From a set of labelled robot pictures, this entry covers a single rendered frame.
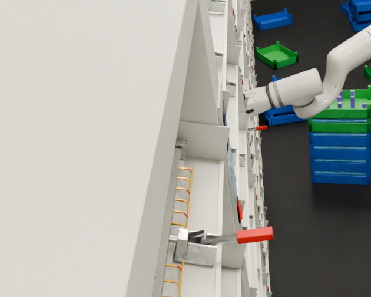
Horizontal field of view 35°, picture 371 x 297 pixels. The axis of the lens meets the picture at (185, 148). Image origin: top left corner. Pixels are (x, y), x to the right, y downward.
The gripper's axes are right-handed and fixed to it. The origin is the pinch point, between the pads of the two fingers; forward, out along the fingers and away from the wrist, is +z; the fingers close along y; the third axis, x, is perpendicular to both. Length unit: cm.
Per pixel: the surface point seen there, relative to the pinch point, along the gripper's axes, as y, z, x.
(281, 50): -265, -2, 101
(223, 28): 57, -19, -47
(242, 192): 60, -10, -10
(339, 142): -88, -28, 82
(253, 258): 61, -5, 8
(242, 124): 32.8, -10.3, -12.0
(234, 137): 67, -15, -29
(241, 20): -37.2, -10.8, -13.8
